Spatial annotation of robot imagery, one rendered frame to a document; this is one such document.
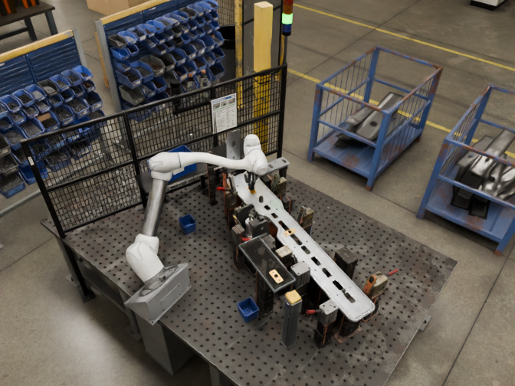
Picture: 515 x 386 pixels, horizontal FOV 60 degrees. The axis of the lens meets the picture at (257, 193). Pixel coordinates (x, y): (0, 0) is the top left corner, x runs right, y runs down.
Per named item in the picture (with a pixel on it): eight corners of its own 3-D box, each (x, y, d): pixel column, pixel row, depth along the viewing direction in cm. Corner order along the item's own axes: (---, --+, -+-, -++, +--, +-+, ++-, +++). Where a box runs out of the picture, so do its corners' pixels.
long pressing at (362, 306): (381, 306, 248) (382, 304, 247) (350, 325, 239) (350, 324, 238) (250, 170, 333) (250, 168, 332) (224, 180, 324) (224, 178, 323)
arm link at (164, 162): (177, 149, 273) (175, 150, 287) (147, 154, 269) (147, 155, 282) (181, 170, 275) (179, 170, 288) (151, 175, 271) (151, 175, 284)
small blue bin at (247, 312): (259, 317, 275) (260, 309, 269) (245, 325, 271) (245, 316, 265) (250, 304, 281) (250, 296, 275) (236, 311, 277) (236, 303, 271)
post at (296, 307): (296, 343, 262) (303, 300, 232) (286, 350, 259) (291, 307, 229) (290, 333, 267) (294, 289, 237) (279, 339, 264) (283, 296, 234)
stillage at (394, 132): (362, 116, 571) (376, 44, 506) (420, 140, 533) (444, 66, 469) (306, 160, 502) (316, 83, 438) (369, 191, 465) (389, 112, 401)
